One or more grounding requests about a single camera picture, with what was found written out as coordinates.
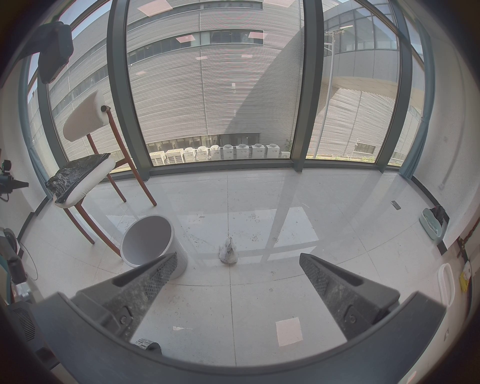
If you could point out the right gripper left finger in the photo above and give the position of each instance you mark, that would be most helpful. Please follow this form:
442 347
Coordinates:
135 296

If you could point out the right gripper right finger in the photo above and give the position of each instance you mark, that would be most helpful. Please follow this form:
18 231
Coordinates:
337 296

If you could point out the black plastic bag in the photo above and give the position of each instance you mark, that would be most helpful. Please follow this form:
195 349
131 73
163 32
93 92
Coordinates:
78 170

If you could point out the white trash bin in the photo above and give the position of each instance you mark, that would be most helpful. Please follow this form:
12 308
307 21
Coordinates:
146 240

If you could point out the crumpled white paper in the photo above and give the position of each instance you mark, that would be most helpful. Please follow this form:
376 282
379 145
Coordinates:
228 253

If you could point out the pale green plastic tray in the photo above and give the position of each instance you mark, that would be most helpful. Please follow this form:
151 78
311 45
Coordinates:
429 225

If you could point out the blue-green curtain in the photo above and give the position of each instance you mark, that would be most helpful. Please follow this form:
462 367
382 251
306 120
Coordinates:
37 165
412 157

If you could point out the white cushioned wooden chair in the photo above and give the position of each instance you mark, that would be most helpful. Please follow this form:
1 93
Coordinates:
82 116

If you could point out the window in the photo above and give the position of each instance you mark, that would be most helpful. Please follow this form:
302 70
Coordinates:
225 75

